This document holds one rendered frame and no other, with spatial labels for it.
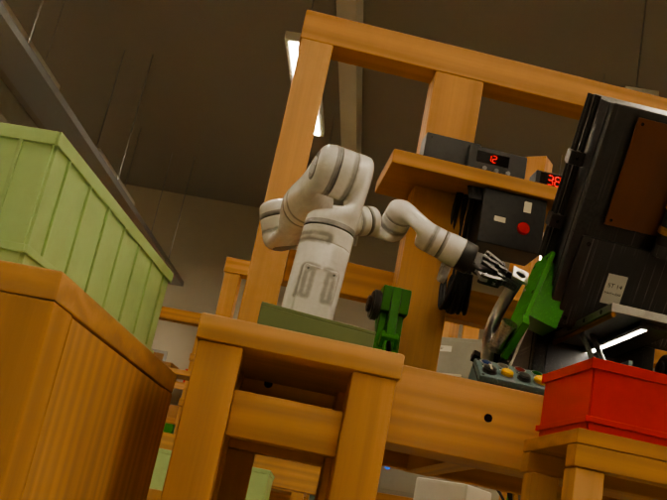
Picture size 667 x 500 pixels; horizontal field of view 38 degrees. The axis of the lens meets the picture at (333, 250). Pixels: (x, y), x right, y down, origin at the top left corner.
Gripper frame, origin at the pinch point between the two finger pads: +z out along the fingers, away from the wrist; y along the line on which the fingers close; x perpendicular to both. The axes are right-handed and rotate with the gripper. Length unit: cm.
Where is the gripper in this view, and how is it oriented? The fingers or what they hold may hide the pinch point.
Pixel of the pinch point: (512, 281)
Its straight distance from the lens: 231.5
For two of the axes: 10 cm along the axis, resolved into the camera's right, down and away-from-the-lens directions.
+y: 2.3, -4.3, 8.7
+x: -4.1, 7.7, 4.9
